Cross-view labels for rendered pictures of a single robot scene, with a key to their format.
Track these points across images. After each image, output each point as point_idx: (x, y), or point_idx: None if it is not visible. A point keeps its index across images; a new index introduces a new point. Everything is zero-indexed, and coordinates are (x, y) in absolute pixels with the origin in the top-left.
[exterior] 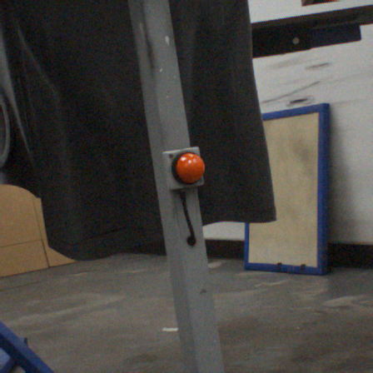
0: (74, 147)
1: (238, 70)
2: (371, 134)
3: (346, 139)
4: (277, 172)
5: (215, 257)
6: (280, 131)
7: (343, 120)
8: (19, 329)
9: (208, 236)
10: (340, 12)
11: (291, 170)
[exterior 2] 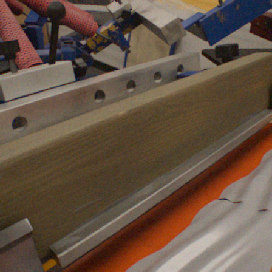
0: None
1: None
2: (200, 50)
3: (184, 47)
4: (144, 50)
5: (101, 70)
6: (149, 32)
7: (185, 38)
8: None
9: (99, 59)
10: None
11: (152, 52)
